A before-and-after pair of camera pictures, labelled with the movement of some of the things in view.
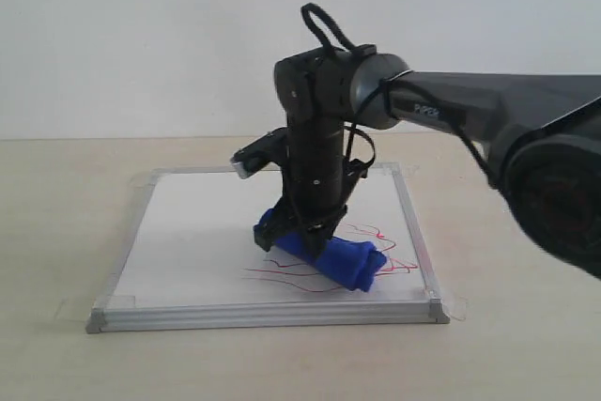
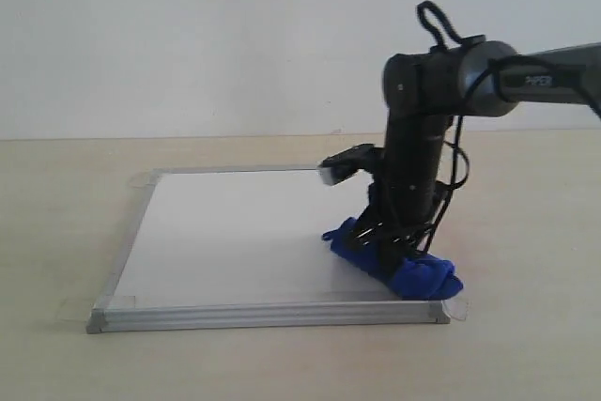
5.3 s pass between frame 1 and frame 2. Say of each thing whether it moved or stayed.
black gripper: moved
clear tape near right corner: stayed
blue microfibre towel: moved
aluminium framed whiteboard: stayed
